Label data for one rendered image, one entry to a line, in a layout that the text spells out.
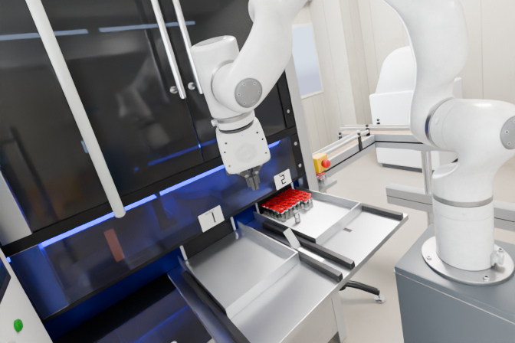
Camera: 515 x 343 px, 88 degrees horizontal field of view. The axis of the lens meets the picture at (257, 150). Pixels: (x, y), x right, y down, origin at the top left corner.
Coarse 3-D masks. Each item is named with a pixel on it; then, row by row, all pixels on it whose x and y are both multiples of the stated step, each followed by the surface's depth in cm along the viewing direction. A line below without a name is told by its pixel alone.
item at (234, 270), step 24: (240, 240) 99; (264, 240) 93; (192, 264) 92; (216, 264) 88; (240, 264) 86; (264, 264) 83; (288, 264) 78; (216, 288) 78; (240, 288) 76; (264, 288) 73
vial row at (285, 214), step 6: (300, 198) 109; (288, 204) 107; (294, 204) 106; (300, 204) 108; (282, 210) 104; (288, 210) 105; (294, 210) 107; (300, 210) 108; (282, 216) 103; (288, 216) 104
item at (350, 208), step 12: (312, 192) 117; (324, 204) 109; (336, 204) 107; (348, 204) 103; (360, 204) 98; (264, 216) 105; (300, 216) 105; (312, 216) 103; (324, 216) 101; (336, 216) 99; (348, 216) 94; (300, 228) 97; (312, 228) 95; (324, 228) 93; (336, 228) 90; (312, 240) 86; (324, 240) 87
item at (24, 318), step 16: (0, 256) 53; (0, 272) 49; (0, 288) 47; (16, 288) 54; (0, 304) 45; (16, 304) 52; (0, 320) 44; (16, 320) 48; (32, 320) 56; (0, 336) 42; (16, 336) 47; (32, 336) 53; (48, 336) 60
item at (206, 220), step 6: (210, 210) 90; (216, 210) 92; (198, 216) 88; (204, 216) 89; (210, 216) 90; (216, 216) 92; (222, 216) 93; (204, 222) 89; (210, 222) 90; (216, 222) 92; (204, 228) 89
